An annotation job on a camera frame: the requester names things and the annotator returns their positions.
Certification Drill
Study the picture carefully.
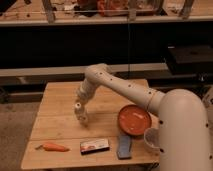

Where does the white cup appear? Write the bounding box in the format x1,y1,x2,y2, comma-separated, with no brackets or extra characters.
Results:
143,128,159,153

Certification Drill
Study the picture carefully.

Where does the black box on shelf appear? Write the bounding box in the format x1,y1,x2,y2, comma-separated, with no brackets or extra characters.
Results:
164,45,213,75

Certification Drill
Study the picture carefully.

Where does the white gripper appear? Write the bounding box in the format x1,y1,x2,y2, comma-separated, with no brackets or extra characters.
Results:
74,102,88,126

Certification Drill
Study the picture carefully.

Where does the orange carrot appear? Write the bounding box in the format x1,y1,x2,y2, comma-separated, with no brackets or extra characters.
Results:
35,143,70,152

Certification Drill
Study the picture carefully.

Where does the blue rectangular sponge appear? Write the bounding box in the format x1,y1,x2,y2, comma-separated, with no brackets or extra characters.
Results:
117,135,131,159

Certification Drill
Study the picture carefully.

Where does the red round plate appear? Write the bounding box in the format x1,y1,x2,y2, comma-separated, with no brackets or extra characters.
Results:
117,104,152,136

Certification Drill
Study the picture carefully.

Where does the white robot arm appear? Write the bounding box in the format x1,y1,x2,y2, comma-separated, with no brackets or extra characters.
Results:
77,64,213,171

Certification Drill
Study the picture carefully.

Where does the black hanging cable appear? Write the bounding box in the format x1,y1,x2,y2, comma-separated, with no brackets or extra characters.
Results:
126,13,132,80

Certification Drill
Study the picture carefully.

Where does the long background shelf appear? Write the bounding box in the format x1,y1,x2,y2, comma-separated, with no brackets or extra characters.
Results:
0,0,213,27

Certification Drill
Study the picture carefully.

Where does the wooden table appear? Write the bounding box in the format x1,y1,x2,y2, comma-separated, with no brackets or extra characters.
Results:
21,82,159,170

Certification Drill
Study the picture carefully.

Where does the black rectangular box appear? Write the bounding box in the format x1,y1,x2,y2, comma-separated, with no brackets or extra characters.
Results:
80,138,110,155

